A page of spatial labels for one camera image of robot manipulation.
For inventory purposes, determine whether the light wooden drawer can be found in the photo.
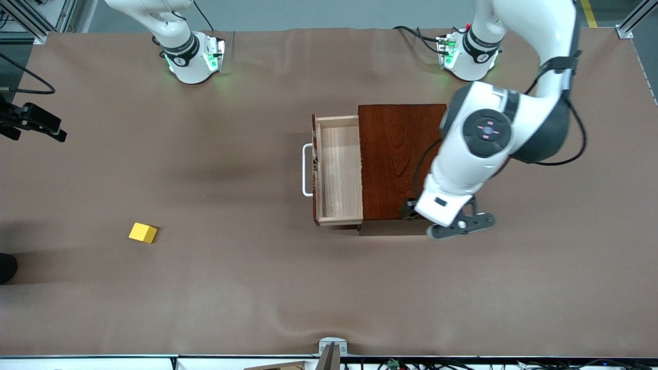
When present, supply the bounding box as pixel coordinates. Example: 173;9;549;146
312;114;364;227

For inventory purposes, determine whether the yellow block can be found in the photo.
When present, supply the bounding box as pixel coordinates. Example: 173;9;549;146
129;222;158;244

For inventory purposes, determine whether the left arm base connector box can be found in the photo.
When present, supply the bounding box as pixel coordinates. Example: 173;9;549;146
436;32;459;70

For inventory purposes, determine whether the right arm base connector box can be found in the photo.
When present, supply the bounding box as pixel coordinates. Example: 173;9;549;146
203;35;227;73

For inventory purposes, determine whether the dark red wooden cabinet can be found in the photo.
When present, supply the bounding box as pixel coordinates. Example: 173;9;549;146
358;104;449;236

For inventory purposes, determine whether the grey metal table clamp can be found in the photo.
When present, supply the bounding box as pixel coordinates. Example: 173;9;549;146
314;337;348;370

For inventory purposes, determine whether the brown table cover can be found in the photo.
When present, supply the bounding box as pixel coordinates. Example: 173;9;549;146
0;27;658;358

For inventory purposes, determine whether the light wooden board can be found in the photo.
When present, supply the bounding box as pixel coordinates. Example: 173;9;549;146
243;361;309;370

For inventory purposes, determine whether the single aluminium profile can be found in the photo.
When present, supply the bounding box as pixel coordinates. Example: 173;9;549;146
616;0;649;40

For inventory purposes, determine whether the aluminium frame with diagonal struts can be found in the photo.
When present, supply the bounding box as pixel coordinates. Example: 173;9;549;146
0;0;78;44

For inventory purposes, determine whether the black left arm base cable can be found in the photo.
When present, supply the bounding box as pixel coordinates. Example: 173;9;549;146
393;25;448;54

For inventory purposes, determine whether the black arm base cable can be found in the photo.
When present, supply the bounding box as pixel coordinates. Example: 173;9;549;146
393;25;448;54
193;0;214;32

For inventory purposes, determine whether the black right arm base cable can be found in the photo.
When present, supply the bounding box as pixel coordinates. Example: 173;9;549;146
193;0;214;32

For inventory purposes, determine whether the white table edge rail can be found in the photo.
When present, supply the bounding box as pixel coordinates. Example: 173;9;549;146
0;355;658;370

